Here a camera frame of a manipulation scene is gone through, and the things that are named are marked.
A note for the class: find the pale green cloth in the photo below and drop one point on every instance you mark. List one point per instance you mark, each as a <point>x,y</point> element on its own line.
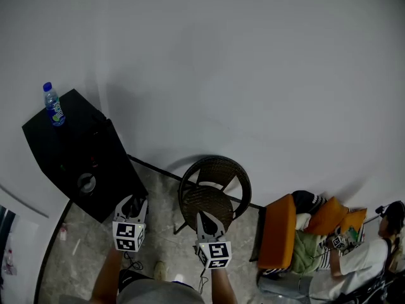
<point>305,252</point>

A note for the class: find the person's right forearm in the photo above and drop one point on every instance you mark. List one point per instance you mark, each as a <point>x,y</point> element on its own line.
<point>223,287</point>

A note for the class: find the black white striped garment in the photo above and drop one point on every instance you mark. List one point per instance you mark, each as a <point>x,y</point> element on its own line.
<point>308,201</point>

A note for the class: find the white stick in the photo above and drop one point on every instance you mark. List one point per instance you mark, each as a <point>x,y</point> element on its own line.
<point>76,247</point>

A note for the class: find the dark framed window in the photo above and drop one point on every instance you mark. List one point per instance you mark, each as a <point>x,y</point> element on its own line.
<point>6,233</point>

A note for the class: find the person's shoe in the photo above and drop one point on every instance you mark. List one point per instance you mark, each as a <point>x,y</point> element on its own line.
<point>160,270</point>
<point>178,278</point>

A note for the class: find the white cloth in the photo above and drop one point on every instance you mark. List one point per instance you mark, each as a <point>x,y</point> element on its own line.
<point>302,222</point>

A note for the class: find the clear bottle red cap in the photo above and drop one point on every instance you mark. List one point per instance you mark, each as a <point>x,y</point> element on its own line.
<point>9,261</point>

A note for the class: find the small orange cushion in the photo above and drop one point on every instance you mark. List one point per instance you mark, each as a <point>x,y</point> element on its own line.
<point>356,220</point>
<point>327,215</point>

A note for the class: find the person's left forearm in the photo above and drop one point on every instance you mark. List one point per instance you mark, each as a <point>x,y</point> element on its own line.
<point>106,277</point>

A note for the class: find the blue cap water bottle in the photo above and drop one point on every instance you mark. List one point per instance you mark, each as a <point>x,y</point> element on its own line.
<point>54,106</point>

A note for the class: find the person's left shoe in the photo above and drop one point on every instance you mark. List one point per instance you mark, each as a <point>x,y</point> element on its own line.
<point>160,270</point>

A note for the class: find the large orange cushion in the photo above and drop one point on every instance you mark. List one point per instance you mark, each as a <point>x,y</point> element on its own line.
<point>276,233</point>

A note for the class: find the dark wicker chair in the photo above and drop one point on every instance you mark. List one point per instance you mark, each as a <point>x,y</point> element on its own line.
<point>207,204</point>

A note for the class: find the person's right shoe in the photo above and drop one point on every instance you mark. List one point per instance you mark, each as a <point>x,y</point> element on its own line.
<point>178,278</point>

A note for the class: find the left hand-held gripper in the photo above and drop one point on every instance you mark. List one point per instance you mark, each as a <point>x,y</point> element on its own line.
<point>128,236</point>

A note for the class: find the small red white box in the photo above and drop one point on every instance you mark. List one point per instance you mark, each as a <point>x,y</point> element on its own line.
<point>63,233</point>

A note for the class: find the white round dish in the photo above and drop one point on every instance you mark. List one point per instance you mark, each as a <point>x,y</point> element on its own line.
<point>86,182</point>

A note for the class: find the person's grey shirt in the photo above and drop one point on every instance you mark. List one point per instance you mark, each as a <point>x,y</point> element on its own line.
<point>158,293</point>

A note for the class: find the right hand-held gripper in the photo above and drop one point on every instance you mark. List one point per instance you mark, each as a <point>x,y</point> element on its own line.
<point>216,253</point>

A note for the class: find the person's black shorts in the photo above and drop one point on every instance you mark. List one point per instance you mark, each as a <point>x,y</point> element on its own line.
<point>133,280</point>

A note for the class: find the black mini fridge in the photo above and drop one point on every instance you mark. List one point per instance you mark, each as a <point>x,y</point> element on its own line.
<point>72,119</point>

